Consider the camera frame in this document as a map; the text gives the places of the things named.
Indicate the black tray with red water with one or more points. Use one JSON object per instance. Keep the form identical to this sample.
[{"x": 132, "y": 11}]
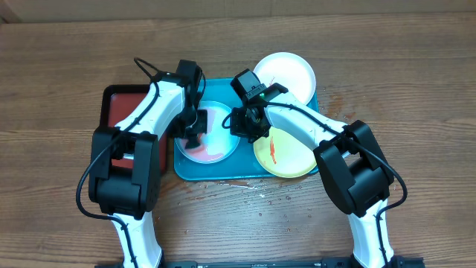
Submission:
[{"x": 117, "y": 103}]

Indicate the light blue plate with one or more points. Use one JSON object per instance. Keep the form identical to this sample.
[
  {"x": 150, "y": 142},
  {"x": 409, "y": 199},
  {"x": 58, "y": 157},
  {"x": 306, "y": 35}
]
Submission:
[{"x": 217, "y": 144}]

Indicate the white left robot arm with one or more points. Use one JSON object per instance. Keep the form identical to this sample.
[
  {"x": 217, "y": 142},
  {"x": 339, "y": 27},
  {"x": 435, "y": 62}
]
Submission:
[{"x": 124, "y": 175}]

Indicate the teal plastic tray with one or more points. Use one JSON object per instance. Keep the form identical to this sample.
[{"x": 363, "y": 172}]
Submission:
[{"x": 241, "y": 164}]

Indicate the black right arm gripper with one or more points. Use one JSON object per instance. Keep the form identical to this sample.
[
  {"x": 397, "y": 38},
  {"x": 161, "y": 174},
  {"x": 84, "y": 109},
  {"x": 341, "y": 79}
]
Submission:
[{"x": 241, "y": 130}]

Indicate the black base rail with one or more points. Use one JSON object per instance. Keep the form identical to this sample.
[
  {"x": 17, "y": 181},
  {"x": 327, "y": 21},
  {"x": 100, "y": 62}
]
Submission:
[{"x": 347, "y": 262}]

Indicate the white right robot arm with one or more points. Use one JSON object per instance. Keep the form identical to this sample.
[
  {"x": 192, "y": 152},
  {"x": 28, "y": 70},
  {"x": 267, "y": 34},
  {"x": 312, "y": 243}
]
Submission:
[{"x": 353, "y": 170}]

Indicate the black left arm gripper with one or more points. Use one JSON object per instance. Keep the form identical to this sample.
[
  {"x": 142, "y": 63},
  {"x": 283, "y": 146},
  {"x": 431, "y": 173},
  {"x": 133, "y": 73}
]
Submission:
[{"x": 200, "y": 129}]

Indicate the white plate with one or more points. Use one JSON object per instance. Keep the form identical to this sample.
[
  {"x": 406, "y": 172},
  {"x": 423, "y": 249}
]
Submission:
[{"x": 289, "y": 70}]

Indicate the yellow plate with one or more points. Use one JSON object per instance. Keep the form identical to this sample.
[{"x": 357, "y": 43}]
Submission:
[{"x": 283, "y": 155}]

